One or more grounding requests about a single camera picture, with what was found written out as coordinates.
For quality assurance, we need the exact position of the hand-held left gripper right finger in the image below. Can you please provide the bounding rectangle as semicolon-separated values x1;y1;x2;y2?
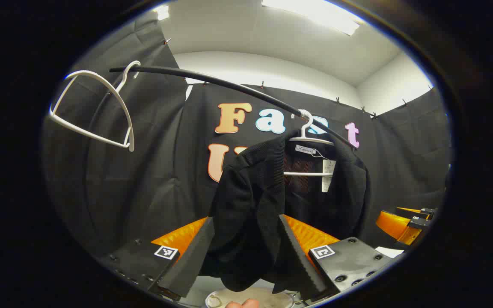
277;214;395;302

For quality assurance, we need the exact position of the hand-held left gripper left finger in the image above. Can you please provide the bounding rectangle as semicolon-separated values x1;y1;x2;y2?
97;216;216;300

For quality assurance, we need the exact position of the white round laundry hamper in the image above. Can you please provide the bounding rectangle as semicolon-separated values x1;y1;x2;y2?
205;286;295;308

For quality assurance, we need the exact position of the black jacket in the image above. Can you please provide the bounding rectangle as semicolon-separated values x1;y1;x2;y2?
199;128;369;293

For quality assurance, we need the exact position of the white hanger with jacket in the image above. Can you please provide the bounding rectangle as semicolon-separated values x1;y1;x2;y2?
283;109;337;178

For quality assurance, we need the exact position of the empty white hanger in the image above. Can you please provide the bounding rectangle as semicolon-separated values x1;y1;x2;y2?
49;60;141;152

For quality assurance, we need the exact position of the black clothes rack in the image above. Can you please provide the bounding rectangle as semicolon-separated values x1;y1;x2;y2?
109;65;355;149

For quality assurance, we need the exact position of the black backdrop cloth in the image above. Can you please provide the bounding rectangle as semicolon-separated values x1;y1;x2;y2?
43;17;451;274

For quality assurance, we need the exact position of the long ceiling light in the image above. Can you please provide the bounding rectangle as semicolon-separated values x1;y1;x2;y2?
261;0;360;36

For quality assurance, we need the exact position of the small ceiling light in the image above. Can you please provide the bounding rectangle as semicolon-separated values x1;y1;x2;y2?
152;4;170;21

